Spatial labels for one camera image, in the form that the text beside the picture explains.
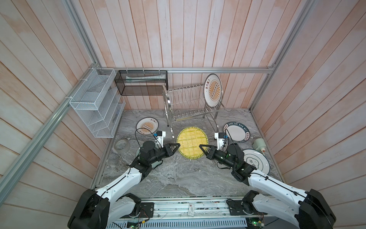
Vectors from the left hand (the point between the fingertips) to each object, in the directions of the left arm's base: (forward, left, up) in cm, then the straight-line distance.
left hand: (180, 148), depth 76 cm
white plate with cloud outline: (+2, -51, -19) cm, 55 cm away
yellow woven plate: (+4, -6, +3) cm, 7 cm away
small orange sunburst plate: (+32, +25, -18) cm, 45 cm away
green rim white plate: (+25, -45, -19) cm, 55 cm away
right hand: (0, -11, +1) cm, 11 cm away
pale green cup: (+9, -52, -11) cm, 54 cm away
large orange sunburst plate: (+30, -20, +16) cm, 39 cm away
